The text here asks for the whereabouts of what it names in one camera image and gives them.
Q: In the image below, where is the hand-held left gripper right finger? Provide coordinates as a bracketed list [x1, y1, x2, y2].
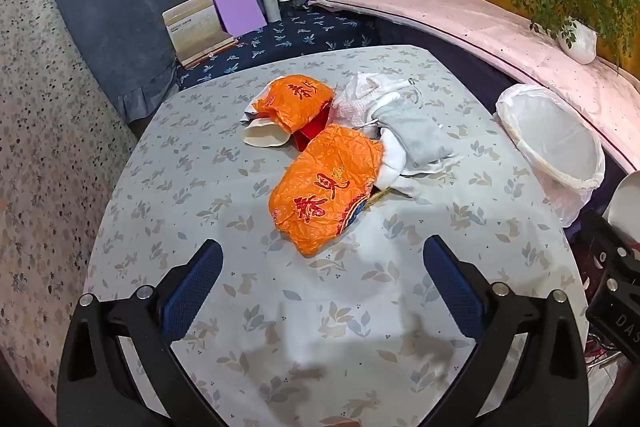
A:
[422, 234, 591, 427]

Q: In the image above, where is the white textured paper towel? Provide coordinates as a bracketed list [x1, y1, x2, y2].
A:
[331, 72, 417, 128]

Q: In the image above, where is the large orange printed plastic bag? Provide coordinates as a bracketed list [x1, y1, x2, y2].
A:
[269, 124, 385, 258]

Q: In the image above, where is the red envelope with dark print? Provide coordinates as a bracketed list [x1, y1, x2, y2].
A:
[292, 107, 334, 152]

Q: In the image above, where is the crumpled white printed paper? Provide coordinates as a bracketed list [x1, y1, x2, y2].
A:
[244, 89, 273, 124]

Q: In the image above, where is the navy leaf-print cloth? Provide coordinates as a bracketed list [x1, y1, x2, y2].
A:
[175, 4, 382, 90]

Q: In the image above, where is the small orange printed plastic bag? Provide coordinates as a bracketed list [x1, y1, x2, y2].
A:
[251, 76, 336, 140]

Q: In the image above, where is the white rounded object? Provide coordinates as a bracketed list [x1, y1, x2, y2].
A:
[602, 170, 640, 254]

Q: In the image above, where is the open beige book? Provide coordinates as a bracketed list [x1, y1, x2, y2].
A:
[162, 0, 240, 69]

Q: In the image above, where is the red and white paper cup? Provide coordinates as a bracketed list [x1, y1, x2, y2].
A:
[243, 118, 289, 149]

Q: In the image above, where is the white cloth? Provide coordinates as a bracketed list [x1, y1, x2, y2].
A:
[374, 129, 438, 198]

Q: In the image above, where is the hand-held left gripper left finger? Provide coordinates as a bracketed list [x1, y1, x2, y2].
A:
[56, 239, 224, 427]

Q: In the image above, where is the purple notebook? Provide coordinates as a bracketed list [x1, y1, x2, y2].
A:
[212, 0, 268, 38]

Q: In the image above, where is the bin with white plastic liner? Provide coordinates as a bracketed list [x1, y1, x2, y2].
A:
[494, 83, 607, 229]

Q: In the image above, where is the grey cloth pouch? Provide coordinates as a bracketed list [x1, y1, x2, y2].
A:
[374, 98, 457, 172]

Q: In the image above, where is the grey leaf-print tablecloth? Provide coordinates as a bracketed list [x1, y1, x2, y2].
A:
[81, 44, 592, 427]

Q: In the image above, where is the pink cloth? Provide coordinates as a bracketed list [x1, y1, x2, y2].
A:
[306, 0, 640, 174]

